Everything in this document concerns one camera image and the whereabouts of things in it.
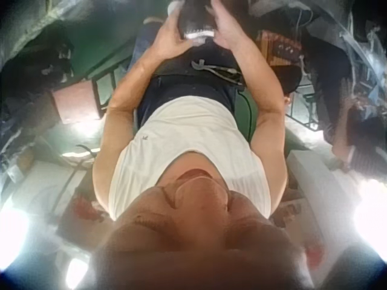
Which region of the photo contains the black cable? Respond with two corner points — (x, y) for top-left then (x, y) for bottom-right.
(74, 144), (98, 158)

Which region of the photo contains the dark green cable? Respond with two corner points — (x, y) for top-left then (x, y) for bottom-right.
(237, 89), (258, 143)

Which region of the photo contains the black shoe with white sole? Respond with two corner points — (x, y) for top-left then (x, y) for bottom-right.
(178, 0), (219, 47)

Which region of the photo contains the person's right hand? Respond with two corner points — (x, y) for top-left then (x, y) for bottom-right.
(210, 0), (253, 51)

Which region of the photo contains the grey metal tool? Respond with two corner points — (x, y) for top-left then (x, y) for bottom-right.
(191, 59), (213, 72)

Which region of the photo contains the person's left hand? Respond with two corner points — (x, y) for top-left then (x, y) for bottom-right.
(153, 11), (195, 62)

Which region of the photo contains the heap of dark bags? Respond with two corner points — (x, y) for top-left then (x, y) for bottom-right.
(16, 24), (76, 87)

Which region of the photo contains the patterned brown box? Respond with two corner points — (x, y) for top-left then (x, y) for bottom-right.
(256, 29), (304, 66)

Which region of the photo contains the heap of dark clothes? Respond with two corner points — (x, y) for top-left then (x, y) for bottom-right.
(298, 18), (387, 170)

